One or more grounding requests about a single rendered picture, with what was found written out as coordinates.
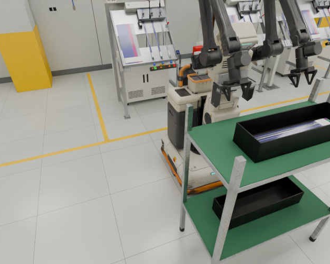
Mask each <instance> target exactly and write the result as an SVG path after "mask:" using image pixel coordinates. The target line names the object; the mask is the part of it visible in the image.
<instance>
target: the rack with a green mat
mask: <svg viewBox="0 0 330 264"><path fill-rule="evenodd" d="M323 81H324V79H321V78H317V79H316V81H315V83H314V86H313V88H312V91H311V93H310V96H309V99H308V101H305V102H300V103H296V104H292V105H287V106H283V107H278V108H274V109H269V110H266V111H262V112H257V113H253V114H248V115H244V116H239V117H235V118H231V119H226V120H222V121H218V122H214V123H210V124H205V125H201V126H196V127H192V120H193V105H192V104H191V103H190V104H186V109H185V130H184V151H183V171H182V191H181V212H180V231H181V232H183V231H184V229H185V214H186V213H187V215H188V217H189V219H190V221H191V223H192V225H193V227H194V229H195V231H196V233H197V234H198V236H199V238H200V240H201V242H202V244H203V246H204V248H205V250H206V252H207V254H208V256H209V258H210V260H211V264H220V263H222V262H224V261H227V260H230V259H232V258H234V257H237V256H239V255H241V254H243V253H246V252H248V251H250V250H253V249H255V248H257V247H260V246H262V245H264V244H266V243H269V242H271V241H273V240H276V239H278V238H280V237H283V236H285V235H287V234H289V233H292V232H294V231H296V230H299V229H301V228H303V227H306V226H308V225H311V224H313V223H315V222H318V221H320V220H321V221H320V222H319V224H318V225H317V227H316V229H315V230H314V232H313V233H312V234H311V236H310V237H309V240H310V241H312V242H315V240H316V239H317V237H318V235H319V234H320V233H321V231H322V230H323V228H324V227H325V225H326V224H327V223H328V221H329V220H330V207H328V206H327V205H326V204H325V203H324V202H323V201H322V200H320V199H319V198H318V197H317V196H316V195H315V194H314V193H313V192H312V191H310V190H309V189H308V188H307V187H306V186H305V185H304V184H303V183H301V182H300V181H299V180H298V179H297V178H296V177H295V176H294V175H293V174H296V173H299V172H302V171H304V170H307V169H310V168H313V167H317V166H320V165H322V164H325V163H328V162H330V141H328V142H325V143H322V144H318V145H315V146H311V147H308V148H305V149H301V150H298V151H294V152H291V153H288V154H285V155H281V156H278V157H274V158H271V159H268V160H264V161H261V162H257V163H254V162H253V161H252V160H251V159H250V158H249V157H248V156H247V155H246V154H245V153H244V152H243V151H242V150H241V149H240V148H239V147H238V146H237V145H236V144H235V143H234V142H233V137H234V132H235V128H236V123H237V122H241V121H244V120H249V119H253V118H257V117H261V116H266V115H271V114H275V113H279V112H284V111H288V110H291V109H296V108H300V107H305V106H309V105H313V104H317V103H316V102H315V100H316V98H317V95H318V93H319V91H320V88H321V86H322V83H323ZM191 143H192V144H193V145H194V146H195V148H196V149H197V150H198V152H199V153H200V154H201V156H202V157H203V158H204V160H205V161H206V162H207V164H208V165H209V166H210V167H211V169H212V170H213V171H214V173H215V174H216V175H217V177H218V178H219V179H220V181H221V182H222V184H223V185H224V186H223V187H220V188H217V189H214V190H211V191H208V192H204V193H201V194H198V195H195V196H192V197H189V198H187V191H188V177H189V163H190V149H191ZM284 177H289V178H290V179H291V180H292V181H293V182H294V183H295V184H296V185H297V186H298V187H299V188H301V189H302V190H303V191H304V194H303V196H302V198H301V199H300V201H299V203H297V204H294V205H292V206H289V207H286V208H284V209H282V210H279V211H276V212H274V213H271V214H269V215H266V216H264V217H261V218H258V219H256V220H254V221H251V222H249V223H245V224H243V225H240V226H238V227H235V228H233V229H230V230H228V227H229V223H230V219H231V216H232V213H233V209H234V205H235V202H236V197H237V194H238V193H240V192H243V191H246V190H249V189H252V188H255V187H258V186H260V185H263V184H266V183H269V182H272V181H275V180H278V179H281V178H284ZM224 194H227V195H226V200H225V204H224V208H223V213H222V218H221V221H220V220H219V219H218V217H217V216H216V214H215V212H214V211H213V209H212V207H213V201H214V198H215V197H218V196H221V195H224Z"/></svg>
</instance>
